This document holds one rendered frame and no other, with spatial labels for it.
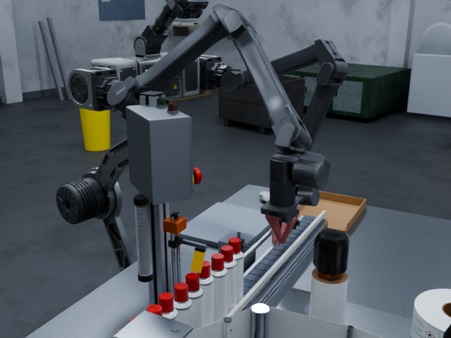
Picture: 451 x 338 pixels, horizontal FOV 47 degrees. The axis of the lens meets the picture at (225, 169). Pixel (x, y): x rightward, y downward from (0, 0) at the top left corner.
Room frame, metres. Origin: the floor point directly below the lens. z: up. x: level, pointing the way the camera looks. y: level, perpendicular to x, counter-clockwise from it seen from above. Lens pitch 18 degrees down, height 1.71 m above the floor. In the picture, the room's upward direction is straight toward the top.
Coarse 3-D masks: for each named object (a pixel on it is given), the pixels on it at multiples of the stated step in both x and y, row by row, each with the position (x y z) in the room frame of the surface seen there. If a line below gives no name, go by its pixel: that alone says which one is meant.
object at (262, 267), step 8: (304, 216) 1.92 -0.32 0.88; (304, 224) 1.84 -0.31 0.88; (320, 224) 1.85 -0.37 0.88; (296, 232) 1.77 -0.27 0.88; (312, 232) 1.77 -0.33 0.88; (288, 240) 1.70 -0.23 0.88; (304, 240) 1.70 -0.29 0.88; (272, 248) 1.63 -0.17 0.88; (280, 248) 1.64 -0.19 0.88; (288, 248) 1.64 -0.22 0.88; (264, 256) 1.57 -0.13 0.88; (272, 256) 1.57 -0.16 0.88; (280, 256) 1.58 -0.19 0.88; (256, 264) 1.52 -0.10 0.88; (264, 264) 1.52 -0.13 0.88; (272, 264) 1.52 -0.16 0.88; (256, 272) 1.47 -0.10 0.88; (264, 272) 1.47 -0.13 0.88; (248, 280) 1.41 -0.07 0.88; (256, 280) 1.42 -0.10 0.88; (248, 288) 1.37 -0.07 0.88; (264, 288) 1.37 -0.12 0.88; (256, 296) 1.32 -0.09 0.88; (248, 304) 1.28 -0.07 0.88
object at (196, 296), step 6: (186, 276) 1.08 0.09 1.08; (192, 276) 1.08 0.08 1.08; (198, 276) 1.08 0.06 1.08; (186, 282) 1.08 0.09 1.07; (192, 282) 1.07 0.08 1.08; (198, 282) 1.08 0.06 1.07; (192, 288) 1.07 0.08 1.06; (198, 288) 1.08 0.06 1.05; (192, 294) 1.07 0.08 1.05; (198, 294) 1.07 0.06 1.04; (192, 300) 1.06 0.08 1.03; (198, 300) 1.07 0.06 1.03; (198, 306) 1.07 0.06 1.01; (198, 312) 1.07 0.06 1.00; (198, 318) 1.07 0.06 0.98; (198, 324) 1.07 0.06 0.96
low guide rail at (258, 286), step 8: (320, 216) 1.84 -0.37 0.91; (312, 224) 1.76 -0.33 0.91; (304, 232) 1.69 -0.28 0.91; (296, 240) 1.63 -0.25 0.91; (296, 248) 1.60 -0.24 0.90; (288, 256) 1.54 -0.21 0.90; (280, 264) 1.47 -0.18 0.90; (272, 272) 1.42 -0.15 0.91; (264, 280) 1.37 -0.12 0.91; (256, 288) 1.31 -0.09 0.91; (248, 296) 1.27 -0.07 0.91; (240, 304) 1.23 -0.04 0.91; (232, 312) 1.19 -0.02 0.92
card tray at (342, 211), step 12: (324, 192) 2.23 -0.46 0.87; (324, 204) 2.17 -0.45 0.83; (336, 204) 2.17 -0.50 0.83; (348, 204) 2.17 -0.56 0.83; (360, 204) 2.15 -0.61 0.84; (300, 216) 2.03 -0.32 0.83; (312, 216) 2.03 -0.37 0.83; (336, 216) 2.03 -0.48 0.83; (348, 216) 2.03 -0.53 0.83; (336, 228) 1.91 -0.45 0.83; (348, 228) 1.89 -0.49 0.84
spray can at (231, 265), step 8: (224, 248) 1.23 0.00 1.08; (232, 248) 1.23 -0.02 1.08; (224, 256) 1.22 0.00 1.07; (232, 256) 1.22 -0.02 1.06; (224, 264) 1.21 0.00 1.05; (232, 264) 1.22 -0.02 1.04; (232, 272) 1.21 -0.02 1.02; (232, 280) 1.21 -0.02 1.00; (232, 288) 1.21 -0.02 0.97; (232, 296) 1.21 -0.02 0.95; (232, 304) 1.21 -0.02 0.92
